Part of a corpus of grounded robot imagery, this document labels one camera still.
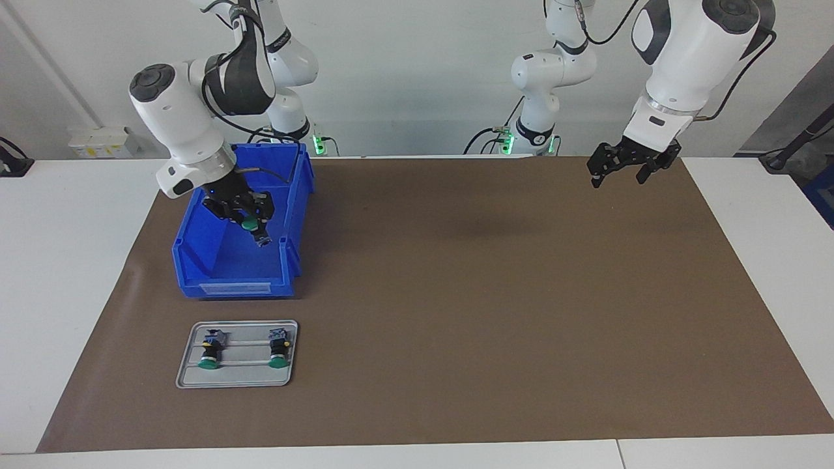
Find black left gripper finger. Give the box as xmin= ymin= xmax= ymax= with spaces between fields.
xmin=636 ymin=147 xmax=683 ymax=184
xmin=588 ymin=147 xmax=616 ymax=188

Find green push button switch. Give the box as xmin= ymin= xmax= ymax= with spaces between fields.
xmin=241 ymin=218 xmax=271 ymax=249
xmin=197 ymin=330 xmax=229 ymax=371
xmin=268 ymin=328 xmax=292 ymax=369

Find blue plastic storage bin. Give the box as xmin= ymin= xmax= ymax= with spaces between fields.
xmin=171 ymin=143 xmax=315 ymax=300

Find black pole stand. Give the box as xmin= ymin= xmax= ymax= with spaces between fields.
xmin=759 ymin=104 xmax=834 ymax=173

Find grey metal tray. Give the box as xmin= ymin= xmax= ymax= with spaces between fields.
xmin=175 ymin=319 xmax=299 ymax=390

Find blue crate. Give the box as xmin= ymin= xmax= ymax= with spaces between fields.
xmin=803 ymin=176 xmax=834 ymax=230

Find brown table mat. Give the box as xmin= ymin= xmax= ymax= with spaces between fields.
xmin=36 ymin=156 xmax=834 ymax=453

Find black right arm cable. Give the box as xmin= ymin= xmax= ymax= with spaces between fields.
xmin=202 ymin=0 xmax=295 ymax=184

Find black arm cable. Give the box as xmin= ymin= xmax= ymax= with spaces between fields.
xmin=202 ymin=0 xmax=295 ymax=184
xmin=577 ymin=0 xmax=777 ymax=121

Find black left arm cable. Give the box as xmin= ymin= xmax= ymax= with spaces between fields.
xmin=577 ymin=0 xmax=777 ymax=121

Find black base power cable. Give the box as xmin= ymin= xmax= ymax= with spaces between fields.
xmin=464 ymin=98 xmax=523 ymax=155

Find white wall socket box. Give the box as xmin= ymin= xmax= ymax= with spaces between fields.
xmin=68 ymin=126 xmax=141 ymax=159

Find black clamp mount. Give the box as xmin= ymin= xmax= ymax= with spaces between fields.
xmin=0 ymin=135 xmax=35 ymax=178

